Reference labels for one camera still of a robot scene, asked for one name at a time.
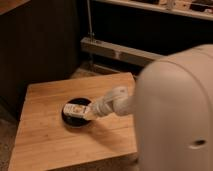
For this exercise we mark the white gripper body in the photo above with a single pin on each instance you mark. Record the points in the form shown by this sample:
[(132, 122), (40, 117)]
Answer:
[(101, 107)]

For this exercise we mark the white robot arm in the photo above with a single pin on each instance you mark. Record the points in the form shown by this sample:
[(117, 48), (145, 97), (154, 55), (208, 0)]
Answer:
[(172, 107)]

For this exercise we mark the black ceramic bowl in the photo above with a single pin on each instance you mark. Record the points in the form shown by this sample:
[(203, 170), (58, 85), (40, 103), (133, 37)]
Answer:
[(73, 121)]

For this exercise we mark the grey metal beam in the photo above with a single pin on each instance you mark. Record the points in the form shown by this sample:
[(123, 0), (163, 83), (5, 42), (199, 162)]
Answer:
[(118, 52)]

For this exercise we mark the wooden table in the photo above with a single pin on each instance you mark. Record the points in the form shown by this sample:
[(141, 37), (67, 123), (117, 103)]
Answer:
[(43, 142)]

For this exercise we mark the metal vertical pole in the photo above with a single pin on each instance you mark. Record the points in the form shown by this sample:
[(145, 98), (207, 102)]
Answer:
[(91, 33)]

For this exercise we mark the upper wooden shelf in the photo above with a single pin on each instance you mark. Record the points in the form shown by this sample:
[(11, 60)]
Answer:
[(168, 8)]

